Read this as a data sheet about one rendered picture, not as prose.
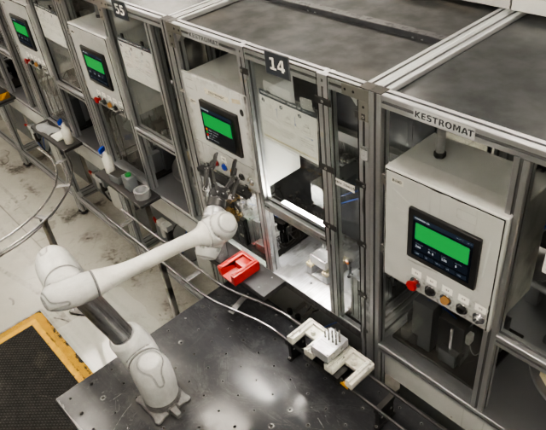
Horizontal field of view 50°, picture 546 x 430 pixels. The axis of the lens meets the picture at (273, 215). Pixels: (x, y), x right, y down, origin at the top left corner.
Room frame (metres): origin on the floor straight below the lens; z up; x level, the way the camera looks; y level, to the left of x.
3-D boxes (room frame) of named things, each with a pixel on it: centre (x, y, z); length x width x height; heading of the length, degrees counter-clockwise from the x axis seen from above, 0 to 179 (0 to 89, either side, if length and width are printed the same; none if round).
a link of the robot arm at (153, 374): (1.59, 0.58, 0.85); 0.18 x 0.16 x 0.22; 29
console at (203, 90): (2.30, 0.09, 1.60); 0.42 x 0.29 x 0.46; 38
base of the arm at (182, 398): (1.56, 0.57, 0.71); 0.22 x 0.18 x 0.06; 38
